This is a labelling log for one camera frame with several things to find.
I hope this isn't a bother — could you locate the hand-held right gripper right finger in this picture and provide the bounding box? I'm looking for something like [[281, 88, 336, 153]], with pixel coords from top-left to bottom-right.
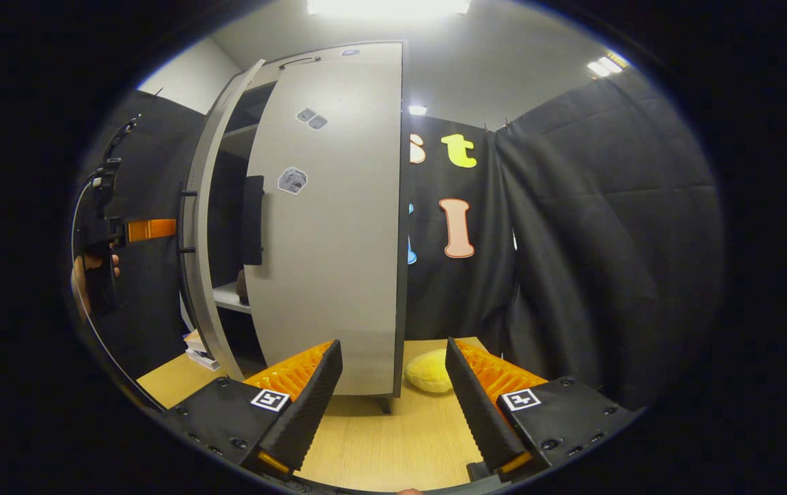
[[445, 337, 641, 483]]

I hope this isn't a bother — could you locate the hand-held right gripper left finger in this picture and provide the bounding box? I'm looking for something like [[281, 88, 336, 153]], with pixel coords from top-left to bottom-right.
[[163, 339, 344, 479]]

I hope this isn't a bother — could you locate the grey shoe cabinet door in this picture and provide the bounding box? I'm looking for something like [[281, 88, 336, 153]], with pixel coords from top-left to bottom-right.
[[243, 60, 404, 397], [180, 59, 267, 382]]

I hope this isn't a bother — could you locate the grey shoe cabinet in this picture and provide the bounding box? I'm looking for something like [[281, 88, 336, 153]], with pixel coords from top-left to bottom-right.
[[190, 41, 409, 413]]

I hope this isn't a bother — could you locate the yellow plush toy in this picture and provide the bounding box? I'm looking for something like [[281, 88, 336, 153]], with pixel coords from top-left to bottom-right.
[[404, 349, 454, 394]]

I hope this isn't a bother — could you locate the white book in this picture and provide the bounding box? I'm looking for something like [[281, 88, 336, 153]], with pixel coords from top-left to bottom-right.
[[187, 349, 222, 372]]

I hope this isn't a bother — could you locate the black backdrop cloth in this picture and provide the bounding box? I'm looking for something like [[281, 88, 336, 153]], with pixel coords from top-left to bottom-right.
[[77, 69, 724, 413]]

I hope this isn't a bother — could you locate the black door handle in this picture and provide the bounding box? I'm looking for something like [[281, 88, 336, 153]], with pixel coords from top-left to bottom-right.
[[177, 180, 199, 255]]

